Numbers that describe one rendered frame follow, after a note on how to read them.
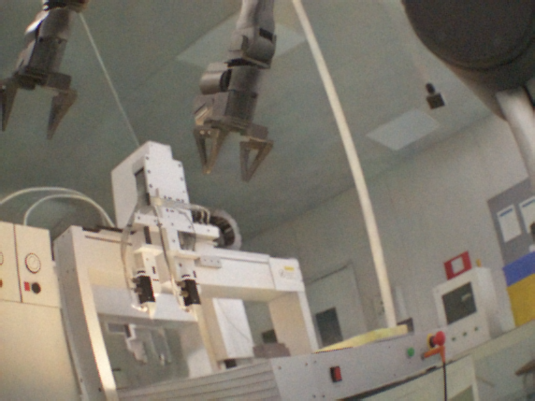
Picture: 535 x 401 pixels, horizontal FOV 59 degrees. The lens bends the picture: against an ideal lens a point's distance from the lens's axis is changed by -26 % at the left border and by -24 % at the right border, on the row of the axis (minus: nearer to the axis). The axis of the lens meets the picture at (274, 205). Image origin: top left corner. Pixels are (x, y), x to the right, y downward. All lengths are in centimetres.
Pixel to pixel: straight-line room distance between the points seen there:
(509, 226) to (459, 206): 65
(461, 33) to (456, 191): 493
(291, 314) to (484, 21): 134
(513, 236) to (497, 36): 468
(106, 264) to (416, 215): 454
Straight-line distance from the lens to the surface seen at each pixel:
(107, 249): 124
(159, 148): 133
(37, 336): 112
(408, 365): 118
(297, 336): 168
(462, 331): 355
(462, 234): 531
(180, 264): 119
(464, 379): 138
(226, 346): 184
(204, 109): 112
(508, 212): 516
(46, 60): 81
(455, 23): 49
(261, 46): 108
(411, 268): 552
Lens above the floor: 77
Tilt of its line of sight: 20 degrees up
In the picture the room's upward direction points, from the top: 14 degrees counter-clockwise
